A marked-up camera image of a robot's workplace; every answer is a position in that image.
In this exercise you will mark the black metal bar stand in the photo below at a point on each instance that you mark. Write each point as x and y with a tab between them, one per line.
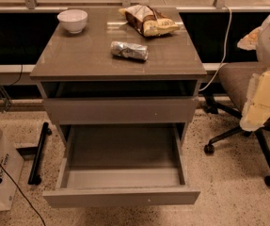
34	177

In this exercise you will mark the grey top drawer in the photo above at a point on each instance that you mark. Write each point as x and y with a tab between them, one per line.
112	111

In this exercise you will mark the brown chip bag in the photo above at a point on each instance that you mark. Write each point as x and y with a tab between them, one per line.
148	21

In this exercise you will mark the grey office chair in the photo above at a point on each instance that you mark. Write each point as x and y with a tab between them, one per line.
234	78

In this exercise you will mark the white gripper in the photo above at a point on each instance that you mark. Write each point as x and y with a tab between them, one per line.
257	109

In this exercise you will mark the grey drawer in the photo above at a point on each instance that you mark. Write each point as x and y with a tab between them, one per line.
122	165
112	111

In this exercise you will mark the grey drawer cabinet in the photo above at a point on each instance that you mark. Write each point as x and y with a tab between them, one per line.
82	66

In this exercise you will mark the crumpled silver foil packet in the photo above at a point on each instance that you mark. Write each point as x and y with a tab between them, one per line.
129	50

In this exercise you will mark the white ceramic bowl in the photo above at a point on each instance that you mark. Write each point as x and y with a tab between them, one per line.
73	20

